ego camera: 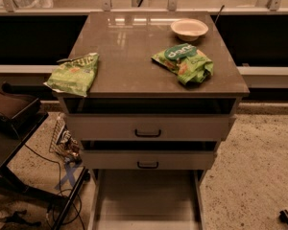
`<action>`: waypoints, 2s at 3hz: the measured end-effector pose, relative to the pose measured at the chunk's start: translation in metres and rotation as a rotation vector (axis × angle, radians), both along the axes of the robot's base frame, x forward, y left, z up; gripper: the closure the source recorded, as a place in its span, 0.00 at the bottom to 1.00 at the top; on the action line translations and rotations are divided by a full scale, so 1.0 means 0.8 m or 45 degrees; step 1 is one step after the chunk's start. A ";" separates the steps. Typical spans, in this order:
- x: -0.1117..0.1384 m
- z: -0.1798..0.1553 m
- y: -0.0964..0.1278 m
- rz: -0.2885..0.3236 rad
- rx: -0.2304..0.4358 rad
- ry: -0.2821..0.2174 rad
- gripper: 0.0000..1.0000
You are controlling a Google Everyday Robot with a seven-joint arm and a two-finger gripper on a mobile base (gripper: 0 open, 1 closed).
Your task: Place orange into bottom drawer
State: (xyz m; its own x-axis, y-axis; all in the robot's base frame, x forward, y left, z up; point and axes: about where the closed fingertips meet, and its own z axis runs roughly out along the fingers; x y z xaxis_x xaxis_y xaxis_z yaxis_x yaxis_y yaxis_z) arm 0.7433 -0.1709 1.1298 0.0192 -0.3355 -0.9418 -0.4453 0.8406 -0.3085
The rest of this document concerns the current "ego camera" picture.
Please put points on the black side table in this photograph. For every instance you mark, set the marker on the black side table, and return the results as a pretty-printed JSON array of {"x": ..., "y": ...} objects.
[{"x": 11, "y": 142}]

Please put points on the white paper bowl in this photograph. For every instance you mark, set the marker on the white paper bowl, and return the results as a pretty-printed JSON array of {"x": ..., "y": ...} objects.
[{"x": 189, "y": 29}]

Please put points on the top drawer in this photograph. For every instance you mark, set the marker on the top drawer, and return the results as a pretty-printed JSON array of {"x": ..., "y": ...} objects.
[{"x": 149, "y": 127}]

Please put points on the grey drawer cabinet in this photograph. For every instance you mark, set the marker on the grey drawer cabinet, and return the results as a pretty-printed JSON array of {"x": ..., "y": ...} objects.
[{"x": 129, "y": 82}]

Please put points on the green chip bag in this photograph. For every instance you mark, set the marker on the green chip bag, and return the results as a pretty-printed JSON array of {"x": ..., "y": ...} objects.
[
  {"x": 74, "y": 76},
  {"x": 187, "y": 62}
]

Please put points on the black bag on side table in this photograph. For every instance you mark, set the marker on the black bag on side table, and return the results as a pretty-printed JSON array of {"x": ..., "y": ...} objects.
[{"x": 16, "y": 109}]

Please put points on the open bottom drawer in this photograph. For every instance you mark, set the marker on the open bottom drawer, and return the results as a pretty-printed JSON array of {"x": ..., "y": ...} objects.
[{"x": 147, "y": 200}]

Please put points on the wire basket with snacks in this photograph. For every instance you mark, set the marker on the wire basket with snacks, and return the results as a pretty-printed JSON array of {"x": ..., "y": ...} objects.
[{"x": 63, "y": 144}]

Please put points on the middle drawer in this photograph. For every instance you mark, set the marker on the middle drawer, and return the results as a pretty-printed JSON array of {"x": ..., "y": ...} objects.
[{"x": 148, "y": 159}]

